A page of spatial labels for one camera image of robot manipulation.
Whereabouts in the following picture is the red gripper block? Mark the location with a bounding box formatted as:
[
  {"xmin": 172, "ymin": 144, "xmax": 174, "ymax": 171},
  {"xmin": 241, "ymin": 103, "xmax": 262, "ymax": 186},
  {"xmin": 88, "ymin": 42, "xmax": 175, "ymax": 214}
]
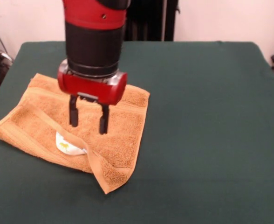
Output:
[{"xmin": 56, "ymin": 70, "xmax": 128, "ymax": 135}]

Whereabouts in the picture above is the dark green table cloth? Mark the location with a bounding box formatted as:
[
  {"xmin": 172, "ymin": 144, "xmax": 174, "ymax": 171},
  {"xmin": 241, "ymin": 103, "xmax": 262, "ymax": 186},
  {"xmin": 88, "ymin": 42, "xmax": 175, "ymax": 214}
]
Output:
[{"xmin": 0, "ymin": 41, "xmax": 274, "ymax": 224}]

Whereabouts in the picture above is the tan terry towel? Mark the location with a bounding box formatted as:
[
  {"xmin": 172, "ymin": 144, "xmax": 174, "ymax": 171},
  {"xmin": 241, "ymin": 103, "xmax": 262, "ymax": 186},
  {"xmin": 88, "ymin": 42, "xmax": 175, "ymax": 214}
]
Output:
[{"xmin": 0, "ymin": 73, "xmax": 151, "ymax": 195}]

